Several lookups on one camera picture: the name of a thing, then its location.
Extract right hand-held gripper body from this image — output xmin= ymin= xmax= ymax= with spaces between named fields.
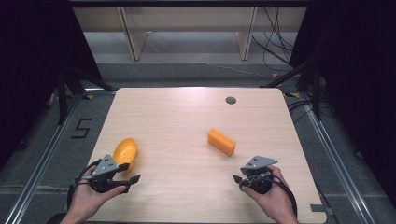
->
xmin=240 ymin=155 xmax=279 ymax=196

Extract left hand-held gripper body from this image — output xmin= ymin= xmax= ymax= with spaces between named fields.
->
xmin=90 ymin=154 xmax=129 ymax=194

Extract orange plastic bowl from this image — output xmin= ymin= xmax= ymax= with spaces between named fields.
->
xmin=112 ymin=137 xmax=139 ymax=173

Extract orange rectangular block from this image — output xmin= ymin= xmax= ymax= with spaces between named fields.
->
xmin=206 ymin=127 xmax=237 ymax=158

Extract person's right hand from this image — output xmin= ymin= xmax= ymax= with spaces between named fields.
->
xmin=242 ymin=165 xmax=297 ymax=220

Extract person's left hand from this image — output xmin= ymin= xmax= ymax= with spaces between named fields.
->
xmin=65 ymin=165 xmax=128 ymax=220

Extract grey tape strip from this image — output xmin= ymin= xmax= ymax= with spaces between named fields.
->
xmin=309 ymin=203 xmax=334 ymax=217

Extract black tripod stand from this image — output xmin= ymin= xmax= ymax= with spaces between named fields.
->
xmin=259 ymin=58 xmax=324 ymax=121
xmin=46 ymin=64 xmax=117 ymax=126

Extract black curtain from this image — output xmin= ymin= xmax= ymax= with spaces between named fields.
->
xmin=289 ymin=0 xmax=396 ymax=207
xmin=0 ymin=0 xmax=103 ymax=163

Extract white background desk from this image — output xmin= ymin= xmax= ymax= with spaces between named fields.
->
xmin=72 ymin=6 xmax=308 ymax=63

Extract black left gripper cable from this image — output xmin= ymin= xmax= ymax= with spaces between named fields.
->
xmin=66 ymin=158 xmax=104 ymax=213

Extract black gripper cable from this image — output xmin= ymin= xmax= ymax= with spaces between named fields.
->
xmin=248 ymin=174 xmax=299 ymax=218
xmin=66 ymin=158 xmax=104 ymax=213

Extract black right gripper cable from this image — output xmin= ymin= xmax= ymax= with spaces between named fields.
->
xmin=248 ymin=174 xmax=299 ymax=218

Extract metal floor rail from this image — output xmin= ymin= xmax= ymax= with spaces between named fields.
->
xmin=299 ymin=92 xmax=378 ymax=224
xmin=2 ymin=89 xmax=117 ymax=224

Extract black floor cables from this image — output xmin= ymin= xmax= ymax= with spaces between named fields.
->
xmin=287 ymin=98 xmax=316 ymax=124

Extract black hanging cables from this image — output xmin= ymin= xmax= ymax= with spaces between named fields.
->
xmin=251 ymin=6 xmax=295 ymax=73

